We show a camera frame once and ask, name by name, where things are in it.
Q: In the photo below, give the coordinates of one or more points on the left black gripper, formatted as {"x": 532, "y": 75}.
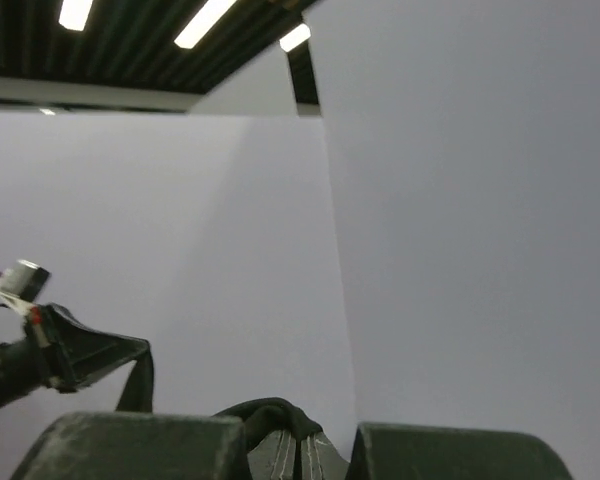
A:
{"x": 71, "y": 356}

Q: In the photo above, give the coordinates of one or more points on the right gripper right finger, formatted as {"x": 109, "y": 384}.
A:
{"x": 395, "y": 451}

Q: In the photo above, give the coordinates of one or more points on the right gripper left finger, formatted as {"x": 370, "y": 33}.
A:
{"x": 99, "y": 445}

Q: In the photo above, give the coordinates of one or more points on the black printed t shirt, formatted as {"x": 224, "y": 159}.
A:
{"x": 259, "y": 417}

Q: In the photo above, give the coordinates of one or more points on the ceiling light strip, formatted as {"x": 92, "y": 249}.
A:
{"x": 202, "y": 22}
{"x": 74, "y": 14}
{"x": 295, "y": 37}

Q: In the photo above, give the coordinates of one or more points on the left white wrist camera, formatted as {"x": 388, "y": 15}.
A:
{"x": 21, "y": 284}

